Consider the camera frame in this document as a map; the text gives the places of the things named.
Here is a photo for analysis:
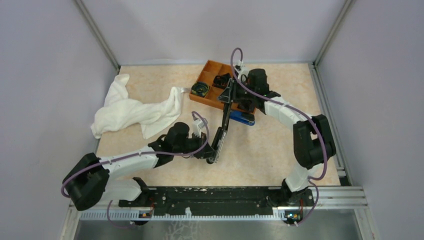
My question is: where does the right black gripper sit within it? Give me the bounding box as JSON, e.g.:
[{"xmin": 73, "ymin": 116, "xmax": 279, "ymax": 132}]
[{"xmin": 218, "ymin": 78, "xmax": 257, "ymax": 104}]

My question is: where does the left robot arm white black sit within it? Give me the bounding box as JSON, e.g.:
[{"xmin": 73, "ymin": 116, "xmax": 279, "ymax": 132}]
[{"xmin": 61, "ymin": 119, "xmax": 214, "ymax": 211}]

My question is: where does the white crumpled towel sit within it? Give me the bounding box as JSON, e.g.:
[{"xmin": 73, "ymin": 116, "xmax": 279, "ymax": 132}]
[{"xmin": 90, "ymin": 74, "xmax": 188, "ymax": 139}]

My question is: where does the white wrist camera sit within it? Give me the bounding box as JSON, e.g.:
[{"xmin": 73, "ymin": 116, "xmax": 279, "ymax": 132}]
[
  {"xmin": 192, "ymin": 118, "xmax": 208, "ymax": 138},
  {"xmin": 234, "ymin": 60, "xmax": 250, "ymax": 81}
]

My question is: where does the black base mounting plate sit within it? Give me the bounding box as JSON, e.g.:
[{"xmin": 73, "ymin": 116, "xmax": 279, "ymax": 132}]
[{"xmin": 118, "ymin": 186, "xmax": 314, "ymax": 217}]

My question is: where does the dark rolled tape green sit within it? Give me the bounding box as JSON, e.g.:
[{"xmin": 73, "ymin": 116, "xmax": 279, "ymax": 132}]
[{"xmin": 190, "ymin": 81, "xmax": 210, "ymax": 98}]

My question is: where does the aluminium frame rail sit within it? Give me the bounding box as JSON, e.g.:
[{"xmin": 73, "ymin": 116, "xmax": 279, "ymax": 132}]
[{"xmin": 70, "ymin": 186, "xmax": 368, "ymax": 222}]

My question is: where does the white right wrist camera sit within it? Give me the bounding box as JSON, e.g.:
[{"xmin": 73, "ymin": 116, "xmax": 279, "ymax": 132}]
[{"xmin": 234, "ymin": 60, "xmax": 250, "ymax": 81}]

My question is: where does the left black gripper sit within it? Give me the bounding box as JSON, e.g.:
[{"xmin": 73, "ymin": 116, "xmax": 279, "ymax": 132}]
[{"xmin": 173, "ymin": 131, "xmax": 219, "ymax": 160}]

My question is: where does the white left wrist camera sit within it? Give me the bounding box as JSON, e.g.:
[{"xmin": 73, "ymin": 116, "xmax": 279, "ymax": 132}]
[{"xmin": 192, "ymin": 118, "xmax": 208, "ymax": 138}]

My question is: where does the black rolled tape red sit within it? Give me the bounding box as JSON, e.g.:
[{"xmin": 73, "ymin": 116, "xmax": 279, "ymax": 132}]
[{"xmin": 212, "ymin": 73, "xmax": 231, "ymax": 90}]

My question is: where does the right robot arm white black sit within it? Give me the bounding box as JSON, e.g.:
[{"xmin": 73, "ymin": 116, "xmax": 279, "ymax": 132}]
[{"xmin": 218, "ymin": 65, "xmax": 336, "ymax": 206}]

